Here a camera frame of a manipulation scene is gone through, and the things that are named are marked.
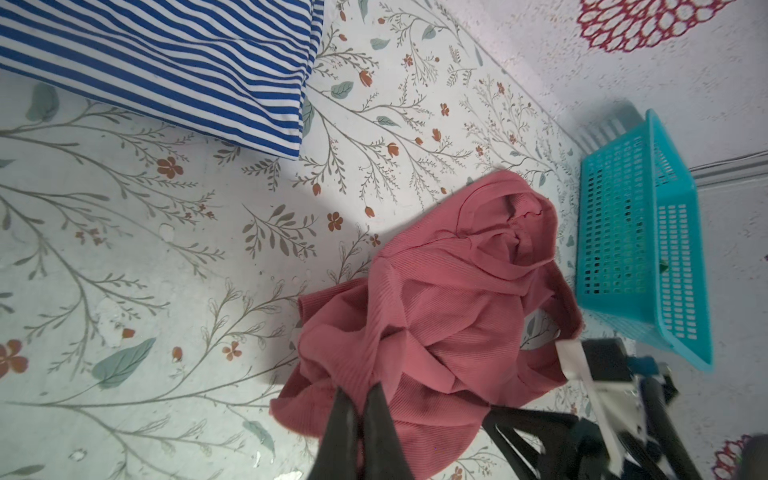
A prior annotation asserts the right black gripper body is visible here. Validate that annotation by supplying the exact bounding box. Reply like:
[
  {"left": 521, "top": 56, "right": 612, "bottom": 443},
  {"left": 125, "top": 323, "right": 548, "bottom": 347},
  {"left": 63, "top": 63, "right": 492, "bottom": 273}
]
[{"left": 539, "top": 339, "right": 702, "bottom": 479}]

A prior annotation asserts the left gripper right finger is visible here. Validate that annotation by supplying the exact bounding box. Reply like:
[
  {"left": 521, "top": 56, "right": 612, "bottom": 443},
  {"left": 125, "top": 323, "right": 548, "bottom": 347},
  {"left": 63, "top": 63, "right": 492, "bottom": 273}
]
[{"left": 360, "top": 384, "right": 414, "bottom": 480}]

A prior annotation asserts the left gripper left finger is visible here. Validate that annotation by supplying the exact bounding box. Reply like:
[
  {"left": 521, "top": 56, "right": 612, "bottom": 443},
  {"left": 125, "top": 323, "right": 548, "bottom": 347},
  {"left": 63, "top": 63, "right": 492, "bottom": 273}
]
[{"left": 307, "top": 388, "right": 359, "bottom": 480}]

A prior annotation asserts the maroon red tank top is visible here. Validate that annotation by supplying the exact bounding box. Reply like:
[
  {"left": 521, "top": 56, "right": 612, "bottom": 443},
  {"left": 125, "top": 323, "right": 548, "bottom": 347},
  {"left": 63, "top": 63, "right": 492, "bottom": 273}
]
[{"left": 270, "top": 170, "right": 583, "bottom": 479}]

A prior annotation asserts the blue white striped tank top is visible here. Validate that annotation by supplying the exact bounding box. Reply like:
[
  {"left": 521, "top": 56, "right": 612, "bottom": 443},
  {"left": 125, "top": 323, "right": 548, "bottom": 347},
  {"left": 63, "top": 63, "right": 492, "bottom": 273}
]
[{"left": 1, "top": 1, "right": 325, "bottom": 160}]

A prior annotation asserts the teal plastic basket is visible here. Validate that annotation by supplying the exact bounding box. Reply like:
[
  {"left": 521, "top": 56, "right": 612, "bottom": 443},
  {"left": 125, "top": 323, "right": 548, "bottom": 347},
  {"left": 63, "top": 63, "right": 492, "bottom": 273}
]
[{"left": 576, "top": 109, "right": 715, "bottom": 372}]

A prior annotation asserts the floral table mat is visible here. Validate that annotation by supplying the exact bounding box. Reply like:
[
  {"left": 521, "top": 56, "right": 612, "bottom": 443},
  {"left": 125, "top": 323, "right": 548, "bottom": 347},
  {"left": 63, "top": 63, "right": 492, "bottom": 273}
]
[{"left": 0, "top": 0, "right": 637, "bottom": 480}]

